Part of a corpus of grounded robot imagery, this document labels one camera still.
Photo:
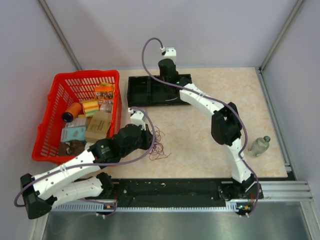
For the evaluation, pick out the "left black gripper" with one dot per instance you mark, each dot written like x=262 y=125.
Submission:
x=148 y=139

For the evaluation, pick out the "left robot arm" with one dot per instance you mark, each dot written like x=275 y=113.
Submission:
x=43 y=192

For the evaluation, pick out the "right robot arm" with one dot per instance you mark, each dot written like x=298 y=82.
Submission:
x=227 y=128

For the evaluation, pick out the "brown cardboard box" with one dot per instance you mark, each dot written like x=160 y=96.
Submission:
x=98 y=126

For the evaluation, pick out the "pink wrapped package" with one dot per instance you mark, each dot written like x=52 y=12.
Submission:
x=106 y=107

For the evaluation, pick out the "black three-compartment tray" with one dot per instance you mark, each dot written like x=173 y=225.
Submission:
x=144 y=91

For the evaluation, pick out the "white round container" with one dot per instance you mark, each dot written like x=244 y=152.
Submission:
x=88 y=145

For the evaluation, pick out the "orange snack package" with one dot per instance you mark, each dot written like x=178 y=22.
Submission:
x=104 y=93

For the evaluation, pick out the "yellow green striped roll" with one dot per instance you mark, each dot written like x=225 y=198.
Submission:
x=89 y=107

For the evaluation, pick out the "pink white box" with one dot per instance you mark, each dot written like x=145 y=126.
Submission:
x=78 y=122

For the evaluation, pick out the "teal small box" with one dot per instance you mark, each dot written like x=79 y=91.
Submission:
x=73 y=133

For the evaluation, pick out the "brown furry item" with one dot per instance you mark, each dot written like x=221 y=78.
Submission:
x=71 y=148

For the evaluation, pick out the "orange black cylinder can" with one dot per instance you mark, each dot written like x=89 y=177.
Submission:
x=72 y=112

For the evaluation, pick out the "red plastic basket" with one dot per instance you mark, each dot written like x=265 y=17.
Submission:
x=71 y=95

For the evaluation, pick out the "clear plastic bottle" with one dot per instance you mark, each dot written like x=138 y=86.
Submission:
x=259 y=146

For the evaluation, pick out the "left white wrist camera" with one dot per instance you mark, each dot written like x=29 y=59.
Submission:
x=138 y=118

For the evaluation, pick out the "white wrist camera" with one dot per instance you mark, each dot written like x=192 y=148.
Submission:
x=138 y=118
x=169 y=53

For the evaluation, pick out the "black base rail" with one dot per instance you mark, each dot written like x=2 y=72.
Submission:
x=180 y=192

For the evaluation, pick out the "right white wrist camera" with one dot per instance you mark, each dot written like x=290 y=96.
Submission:
x=169 y=53

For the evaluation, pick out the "white slotted cable duct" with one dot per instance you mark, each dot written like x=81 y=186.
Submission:
x=82 y=206

